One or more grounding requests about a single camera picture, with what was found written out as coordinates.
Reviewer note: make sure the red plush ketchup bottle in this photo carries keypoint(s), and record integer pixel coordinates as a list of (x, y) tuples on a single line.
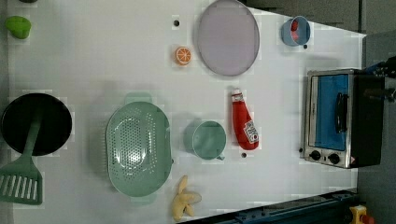
[(244, 129)]

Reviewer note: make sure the green oval strainer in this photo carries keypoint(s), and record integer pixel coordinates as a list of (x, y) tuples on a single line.
[(138, 146)]

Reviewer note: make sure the green mug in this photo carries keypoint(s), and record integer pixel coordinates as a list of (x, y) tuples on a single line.
[(205, 139)]

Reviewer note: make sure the orange slice toy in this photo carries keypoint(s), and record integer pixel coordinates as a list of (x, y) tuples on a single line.
[(182, 56)]

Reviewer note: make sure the grey round plate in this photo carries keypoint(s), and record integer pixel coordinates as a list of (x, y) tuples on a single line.
[(228, 38)]

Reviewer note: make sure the peeled banana toy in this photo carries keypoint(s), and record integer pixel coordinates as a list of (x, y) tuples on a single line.
[(184, 200)]

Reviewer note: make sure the blue bowl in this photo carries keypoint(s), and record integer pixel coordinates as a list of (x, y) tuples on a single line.
[(304, 31)]

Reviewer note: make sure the red strawberry toy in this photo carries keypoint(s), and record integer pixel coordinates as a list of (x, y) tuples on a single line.
[(294, 30)]

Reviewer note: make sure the black frying pan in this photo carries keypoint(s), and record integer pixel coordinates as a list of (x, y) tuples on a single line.
[(56, 124)]

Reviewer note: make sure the silver black toaster oven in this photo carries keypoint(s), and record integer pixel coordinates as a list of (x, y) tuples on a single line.
[(343, 120)]

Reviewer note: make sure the yellow red clamp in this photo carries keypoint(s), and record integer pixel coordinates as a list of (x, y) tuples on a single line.
[(360, 216)]

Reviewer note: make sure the green slotted spatula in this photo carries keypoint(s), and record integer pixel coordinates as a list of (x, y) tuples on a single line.
[(21, 181)]

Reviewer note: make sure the green pepper toy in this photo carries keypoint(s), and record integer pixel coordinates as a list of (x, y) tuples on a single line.
[(18, 26)]

